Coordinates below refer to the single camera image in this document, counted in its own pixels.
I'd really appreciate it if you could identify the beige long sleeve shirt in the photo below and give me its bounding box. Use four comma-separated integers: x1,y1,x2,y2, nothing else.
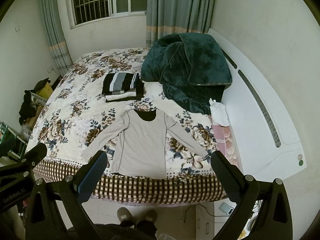
81,109,207,179

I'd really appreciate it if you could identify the yellow cardboard box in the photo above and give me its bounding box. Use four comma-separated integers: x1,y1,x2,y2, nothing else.
36,82,53,100

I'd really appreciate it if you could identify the blue phone on cabinet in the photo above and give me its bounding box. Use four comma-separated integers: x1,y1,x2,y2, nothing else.
219,202,234,216

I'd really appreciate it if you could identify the pink floral bed sheet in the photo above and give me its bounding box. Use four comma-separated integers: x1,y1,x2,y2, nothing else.
212,125,242,171

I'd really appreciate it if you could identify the left blue-grey curtain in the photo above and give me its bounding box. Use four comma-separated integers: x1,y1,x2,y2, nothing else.
39,0,73,76

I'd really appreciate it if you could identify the white bedside cabinet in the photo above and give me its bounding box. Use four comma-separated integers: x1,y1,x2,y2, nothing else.
195,199,262,240

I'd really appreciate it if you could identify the green metal rack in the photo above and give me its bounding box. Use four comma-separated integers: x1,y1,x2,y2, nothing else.
1,122,27,160

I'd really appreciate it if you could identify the blue-grey curtain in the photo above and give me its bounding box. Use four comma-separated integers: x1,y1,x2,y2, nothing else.
39,0,73,76
146,0,215,48

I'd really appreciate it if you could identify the dark green plush blanket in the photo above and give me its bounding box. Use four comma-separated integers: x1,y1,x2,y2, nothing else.
141,33,233,115

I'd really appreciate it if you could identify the white bed headboard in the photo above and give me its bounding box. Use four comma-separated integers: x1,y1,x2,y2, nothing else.
208,29,307,181

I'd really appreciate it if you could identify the black folded garment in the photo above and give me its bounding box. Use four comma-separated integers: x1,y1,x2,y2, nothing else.
106,81,144,102

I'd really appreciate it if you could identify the white folded garment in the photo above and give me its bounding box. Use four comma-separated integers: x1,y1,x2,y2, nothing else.
105,91,136,101

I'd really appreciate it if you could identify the white pillow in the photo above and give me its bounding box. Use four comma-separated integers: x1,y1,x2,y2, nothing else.
209,99,230,127

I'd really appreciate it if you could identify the striped black grey folded sweater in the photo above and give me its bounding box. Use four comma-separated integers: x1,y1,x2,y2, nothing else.
102,72,139,95

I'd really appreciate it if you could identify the right blue-grey curtain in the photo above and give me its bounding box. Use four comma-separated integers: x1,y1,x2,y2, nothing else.
146,0,215,48

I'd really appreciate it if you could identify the right grey slipper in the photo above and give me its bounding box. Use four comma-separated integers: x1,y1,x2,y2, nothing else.
144,209,158,224

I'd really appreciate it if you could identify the black clothes pile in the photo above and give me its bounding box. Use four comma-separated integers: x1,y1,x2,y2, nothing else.
19,78,50,126

